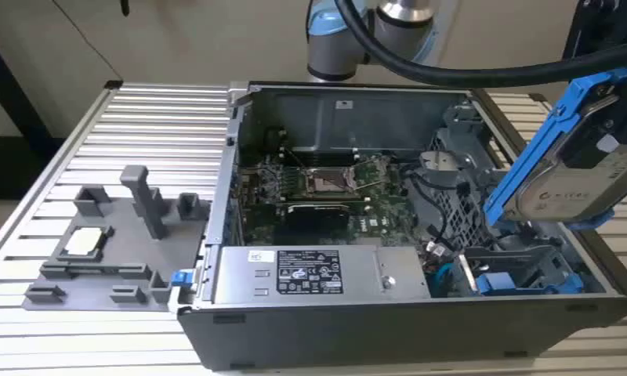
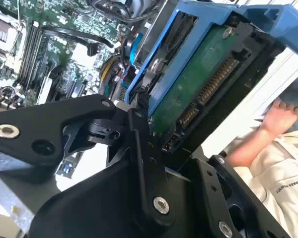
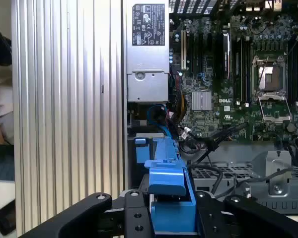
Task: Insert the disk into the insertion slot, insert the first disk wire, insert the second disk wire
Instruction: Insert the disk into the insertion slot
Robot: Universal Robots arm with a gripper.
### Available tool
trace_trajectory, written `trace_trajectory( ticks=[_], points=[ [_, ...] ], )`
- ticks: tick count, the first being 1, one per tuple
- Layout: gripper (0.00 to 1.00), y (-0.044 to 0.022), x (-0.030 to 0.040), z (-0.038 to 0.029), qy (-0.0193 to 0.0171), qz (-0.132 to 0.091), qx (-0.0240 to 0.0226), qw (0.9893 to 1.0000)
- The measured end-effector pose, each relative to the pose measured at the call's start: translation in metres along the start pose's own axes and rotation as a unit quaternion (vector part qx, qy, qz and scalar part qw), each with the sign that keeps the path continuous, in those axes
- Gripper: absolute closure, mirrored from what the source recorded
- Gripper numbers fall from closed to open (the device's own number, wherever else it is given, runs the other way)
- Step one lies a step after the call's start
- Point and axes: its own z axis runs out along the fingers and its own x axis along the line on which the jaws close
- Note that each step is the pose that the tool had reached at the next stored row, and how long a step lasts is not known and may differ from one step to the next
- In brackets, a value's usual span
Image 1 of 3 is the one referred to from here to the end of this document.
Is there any black furniture frame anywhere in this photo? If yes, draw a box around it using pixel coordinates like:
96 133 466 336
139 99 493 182
0 21 67 165

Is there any blue disk carrier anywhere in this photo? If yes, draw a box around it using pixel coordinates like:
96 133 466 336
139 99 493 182
474 273 586 297

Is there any blue wire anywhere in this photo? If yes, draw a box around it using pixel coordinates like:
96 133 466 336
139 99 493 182
427 261 455 298

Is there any open black PC case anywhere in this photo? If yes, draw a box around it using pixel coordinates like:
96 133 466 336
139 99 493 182
176 80 627 371

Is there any green motherboard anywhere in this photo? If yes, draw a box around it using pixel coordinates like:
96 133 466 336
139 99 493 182
238 151 454 251

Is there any silver power supply unit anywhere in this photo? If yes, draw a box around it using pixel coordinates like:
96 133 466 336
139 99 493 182
211 245 432 303

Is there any silver metal hinge bracket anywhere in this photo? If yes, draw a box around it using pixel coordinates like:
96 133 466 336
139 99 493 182
419 150 475 174

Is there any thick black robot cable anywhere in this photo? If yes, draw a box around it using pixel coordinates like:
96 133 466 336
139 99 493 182
335 0 627 88

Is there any silver CPU chip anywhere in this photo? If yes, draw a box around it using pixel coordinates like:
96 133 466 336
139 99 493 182
65 226 107 255

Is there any grey parts rack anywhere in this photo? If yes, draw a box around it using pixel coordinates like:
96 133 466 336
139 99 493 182
23 164 215 313

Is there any hard disk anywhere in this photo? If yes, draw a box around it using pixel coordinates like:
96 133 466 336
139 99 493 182
483 66 627 233

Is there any blue case latch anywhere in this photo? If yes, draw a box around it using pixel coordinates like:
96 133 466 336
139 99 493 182
171 269 195 290

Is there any black wire with connectors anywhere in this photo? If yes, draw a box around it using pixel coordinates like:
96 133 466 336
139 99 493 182
400 164 451 256

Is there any black graphics card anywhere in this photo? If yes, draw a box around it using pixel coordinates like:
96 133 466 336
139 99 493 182
272 201 352 247

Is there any perforated metal drive cage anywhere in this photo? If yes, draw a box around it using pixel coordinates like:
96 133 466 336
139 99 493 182
410 103 511 251

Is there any CPU socket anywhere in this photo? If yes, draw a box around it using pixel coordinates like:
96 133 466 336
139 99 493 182
302 166 362 197

